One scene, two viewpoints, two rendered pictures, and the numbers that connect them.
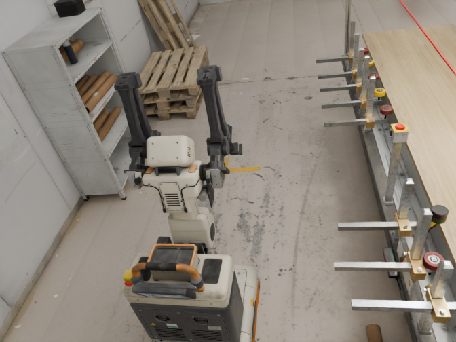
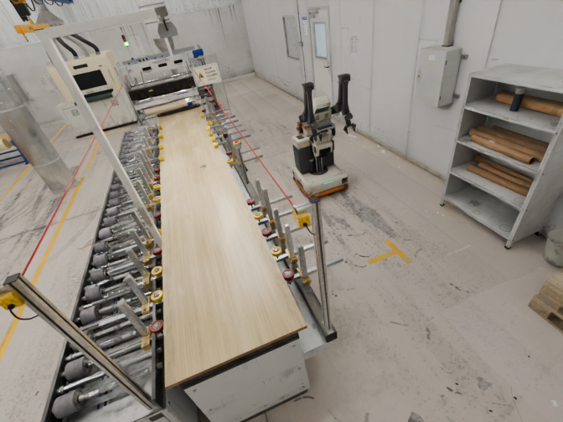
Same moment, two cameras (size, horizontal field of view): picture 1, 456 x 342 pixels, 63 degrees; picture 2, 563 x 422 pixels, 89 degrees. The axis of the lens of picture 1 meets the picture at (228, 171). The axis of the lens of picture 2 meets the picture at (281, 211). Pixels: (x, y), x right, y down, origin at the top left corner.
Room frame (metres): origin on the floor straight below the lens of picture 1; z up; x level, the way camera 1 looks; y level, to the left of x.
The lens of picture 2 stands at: (4.23, -1.98, 2.40)
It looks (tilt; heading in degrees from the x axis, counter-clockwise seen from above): 37 degrees down; 152
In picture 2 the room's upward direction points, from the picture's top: 11 degrees counter-clockwise
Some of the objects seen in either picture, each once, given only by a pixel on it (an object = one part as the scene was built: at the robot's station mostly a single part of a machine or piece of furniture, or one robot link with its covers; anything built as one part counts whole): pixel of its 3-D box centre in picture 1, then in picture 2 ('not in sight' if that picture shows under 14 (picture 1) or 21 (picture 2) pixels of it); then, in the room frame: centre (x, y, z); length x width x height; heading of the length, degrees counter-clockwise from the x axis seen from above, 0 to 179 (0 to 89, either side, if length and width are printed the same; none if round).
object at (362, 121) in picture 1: (355, 122); (271, 202); (2.14, -0.96, 0.80); 0.43 x 0.03 x 0.04; 75
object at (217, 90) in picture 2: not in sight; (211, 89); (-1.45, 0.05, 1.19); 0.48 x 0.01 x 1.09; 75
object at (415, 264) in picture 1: (416, 264); not in sight; (0.93, -0.74, 0.85); 0.14 x 0.06 x 0.05; 165
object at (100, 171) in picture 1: (92, 108); (506, 158); (3.25, 1.14, 0.78); 0.90 x 0.45 x 1.55; 165
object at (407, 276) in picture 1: (404, 267); not in sight; (0.98, -0.73, 0.75); 0.26 x 0.01 x 0.10; 165
